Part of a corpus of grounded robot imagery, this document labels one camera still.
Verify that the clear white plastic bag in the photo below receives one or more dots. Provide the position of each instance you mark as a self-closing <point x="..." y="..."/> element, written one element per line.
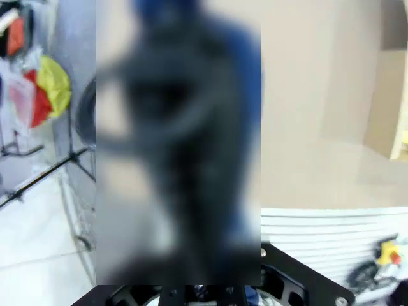
<point x="19" y="95"/>

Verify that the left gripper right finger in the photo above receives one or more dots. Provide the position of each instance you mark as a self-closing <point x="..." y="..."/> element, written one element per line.
<point x="283" y="288"/>

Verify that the black camera tripod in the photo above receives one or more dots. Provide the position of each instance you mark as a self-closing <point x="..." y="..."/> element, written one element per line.
<point x="48" y="169"/>

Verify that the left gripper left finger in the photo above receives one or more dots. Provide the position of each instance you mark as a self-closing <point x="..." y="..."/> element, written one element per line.
<point x="134" y="297"/>

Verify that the yellow bag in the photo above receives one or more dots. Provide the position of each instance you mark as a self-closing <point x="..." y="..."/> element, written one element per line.
<point x="54" y="83"/>

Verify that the white slatted panel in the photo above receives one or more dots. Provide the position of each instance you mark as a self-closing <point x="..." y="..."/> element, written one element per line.
<point x="318" y="229"/>

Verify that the orange cloth item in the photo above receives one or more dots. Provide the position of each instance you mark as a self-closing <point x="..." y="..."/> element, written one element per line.
<point x="16" y="38"/>

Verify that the brown cardboard box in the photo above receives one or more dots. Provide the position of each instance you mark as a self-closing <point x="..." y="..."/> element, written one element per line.
<point x="382" y="105"/>

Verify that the red bag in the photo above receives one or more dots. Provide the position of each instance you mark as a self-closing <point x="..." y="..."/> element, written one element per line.
<point x="41" y="105"/>

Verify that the yellow emergency stop button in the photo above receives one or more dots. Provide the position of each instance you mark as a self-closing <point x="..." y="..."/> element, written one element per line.
<point x="387" y="253"/>

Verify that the black rack leg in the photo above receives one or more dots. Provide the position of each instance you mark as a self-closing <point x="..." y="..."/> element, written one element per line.
<point x="28" y="151"/>

